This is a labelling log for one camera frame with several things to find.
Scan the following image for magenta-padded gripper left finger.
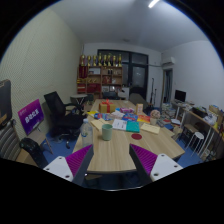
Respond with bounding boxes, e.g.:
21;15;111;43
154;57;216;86
43;144;95;187

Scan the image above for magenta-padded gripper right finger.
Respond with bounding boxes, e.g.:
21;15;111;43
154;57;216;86
129;143;184;186

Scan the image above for large tan envelope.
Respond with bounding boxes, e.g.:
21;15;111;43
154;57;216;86
140;122;161;135

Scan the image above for teal book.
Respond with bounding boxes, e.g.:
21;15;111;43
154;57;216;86
125;120;141;134

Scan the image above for orange red book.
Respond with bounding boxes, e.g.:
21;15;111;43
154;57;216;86
137;114;152;124

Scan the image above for light green cup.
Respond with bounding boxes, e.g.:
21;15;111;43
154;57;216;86
101;123;114;142

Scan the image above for black office chair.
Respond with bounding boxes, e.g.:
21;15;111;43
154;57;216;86
43;91;86;148

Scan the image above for white paper document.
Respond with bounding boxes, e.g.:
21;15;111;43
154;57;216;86
111;118;128;132

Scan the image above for blue book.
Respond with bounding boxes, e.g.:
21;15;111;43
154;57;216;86
121;113;139;122

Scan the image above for pink flowers in white pot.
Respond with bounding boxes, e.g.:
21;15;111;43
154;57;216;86
149;109;162;126

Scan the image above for yellow flat folder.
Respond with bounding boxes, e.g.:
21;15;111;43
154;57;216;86
87;110;100;118

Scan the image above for upright tan box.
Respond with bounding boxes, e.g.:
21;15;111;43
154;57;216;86
135;103;144;116

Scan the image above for blue colourful booklet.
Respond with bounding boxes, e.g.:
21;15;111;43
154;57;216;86
94;113;114;121

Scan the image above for pink patterned box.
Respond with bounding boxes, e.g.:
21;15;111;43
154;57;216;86
119;107;135;114

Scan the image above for white round stool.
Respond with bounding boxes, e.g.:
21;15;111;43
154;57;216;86
185;131;205;151

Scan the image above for grey office chair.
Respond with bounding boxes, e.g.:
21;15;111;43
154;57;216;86
129;92;149;111

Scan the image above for yellow gift box red ribbon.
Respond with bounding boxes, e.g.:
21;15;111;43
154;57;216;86
98;99;117;114

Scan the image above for small round side table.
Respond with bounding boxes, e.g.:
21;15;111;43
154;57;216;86
69;93;88;106

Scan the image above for purple sign on stand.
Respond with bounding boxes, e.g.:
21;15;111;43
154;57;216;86
17;98;54;155

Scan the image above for wooden side desk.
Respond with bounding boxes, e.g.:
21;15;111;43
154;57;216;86
171;99;224;158

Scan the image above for black microphone stand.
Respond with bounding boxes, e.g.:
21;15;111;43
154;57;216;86
149;77;158;104

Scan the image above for striped grey chair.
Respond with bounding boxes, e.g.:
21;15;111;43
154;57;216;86
0;121;22;161

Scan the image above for black computer monitor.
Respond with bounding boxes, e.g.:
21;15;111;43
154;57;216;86
174;89;187;103

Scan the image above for black framed glass door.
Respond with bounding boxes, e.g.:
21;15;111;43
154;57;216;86
97;49;149;100

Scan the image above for wooden shelf unit with trophies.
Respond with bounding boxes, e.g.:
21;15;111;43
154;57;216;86
76;53;124;95

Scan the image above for ceiling tube light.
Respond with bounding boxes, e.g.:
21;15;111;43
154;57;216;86
148;0;161;9

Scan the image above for white wall air conditioner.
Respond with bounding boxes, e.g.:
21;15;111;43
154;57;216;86
161;56;176;67

